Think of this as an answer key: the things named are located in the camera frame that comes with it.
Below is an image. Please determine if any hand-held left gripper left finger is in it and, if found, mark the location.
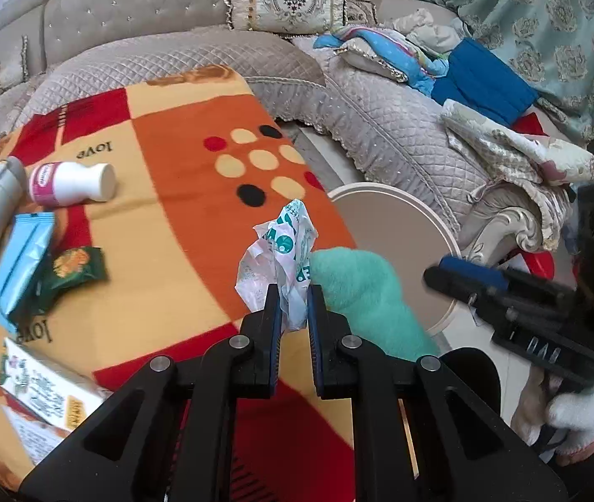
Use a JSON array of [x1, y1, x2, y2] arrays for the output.
[[17, 283, 284, 502]]

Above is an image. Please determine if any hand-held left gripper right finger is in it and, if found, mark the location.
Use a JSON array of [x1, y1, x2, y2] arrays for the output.
[[306, 283, 569, 502]]

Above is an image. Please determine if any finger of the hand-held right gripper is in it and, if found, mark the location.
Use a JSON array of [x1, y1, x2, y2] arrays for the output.
[[439, 255, 511, 292], [422, 266, 517, 325]]

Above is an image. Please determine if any white green wrapper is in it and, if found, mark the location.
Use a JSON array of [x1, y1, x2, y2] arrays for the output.
[[235, 199, 319, 333]]

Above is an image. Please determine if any round beige trash bin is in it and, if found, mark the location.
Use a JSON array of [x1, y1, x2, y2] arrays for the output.
[[326, 183, 462, 336]]

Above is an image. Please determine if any person's right hand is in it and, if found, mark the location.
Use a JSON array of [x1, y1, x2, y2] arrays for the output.
[[513, 371, 594, 466]]

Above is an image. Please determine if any red plastic object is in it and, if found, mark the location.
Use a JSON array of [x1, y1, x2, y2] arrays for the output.
[[495, 250, 556, 280]]

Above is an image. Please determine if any green fluffy towel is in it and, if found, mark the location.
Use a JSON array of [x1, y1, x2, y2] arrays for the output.
[[310, 248, 441, 361]]

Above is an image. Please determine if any beige floral quilt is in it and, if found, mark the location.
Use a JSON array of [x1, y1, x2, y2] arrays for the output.
[[440, 98, 594, 192]]

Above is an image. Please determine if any beige quilted sofa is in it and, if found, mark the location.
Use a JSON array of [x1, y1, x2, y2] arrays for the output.
[[0, 0, 594, 257]]

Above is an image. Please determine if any blue folded cloth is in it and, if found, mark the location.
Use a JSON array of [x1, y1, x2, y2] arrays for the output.
[[431, 38, 540, 127]]

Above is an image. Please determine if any orange red checkered printed blanket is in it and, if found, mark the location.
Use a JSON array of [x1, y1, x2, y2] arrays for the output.
[[0, 65, 360, 492]]

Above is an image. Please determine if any dark green snack packet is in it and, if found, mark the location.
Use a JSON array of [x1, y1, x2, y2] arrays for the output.
[[30, 246, 108, 315]]

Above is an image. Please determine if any colourful blue striped blanket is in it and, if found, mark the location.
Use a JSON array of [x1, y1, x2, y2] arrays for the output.
[[314, 26, 451, 97]]

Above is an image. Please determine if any white and gold carton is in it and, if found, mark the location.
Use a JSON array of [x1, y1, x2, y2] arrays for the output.
[[0, 337, 112, 432]]

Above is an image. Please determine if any beige crumpled clothing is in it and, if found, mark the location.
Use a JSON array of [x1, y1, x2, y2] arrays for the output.
[[391, 9, 467, 58]]

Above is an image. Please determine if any white bottle with pink label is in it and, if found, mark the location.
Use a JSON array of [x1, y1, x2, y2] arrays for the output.
[[28, 161, 117, 207]]

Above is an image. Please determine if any teal patterned curtain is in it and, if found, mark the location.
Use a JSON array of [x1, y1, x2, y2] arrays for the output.
[[388, 0, 594, 144]]

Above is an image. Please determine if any light blue packet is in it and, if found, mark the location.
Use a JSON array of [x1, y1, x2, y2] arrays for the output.
[[0, 212, 56, 333]]

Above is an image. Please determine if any white printed flat packet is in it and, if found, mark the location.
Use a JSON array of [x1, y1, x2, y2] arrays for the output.
[[4, 405, 70, 466]]

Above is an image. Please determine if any brown patterned cushion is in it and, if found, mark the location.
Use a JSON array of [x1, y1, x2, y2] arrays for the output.
[[346, 0, 381, 27]]

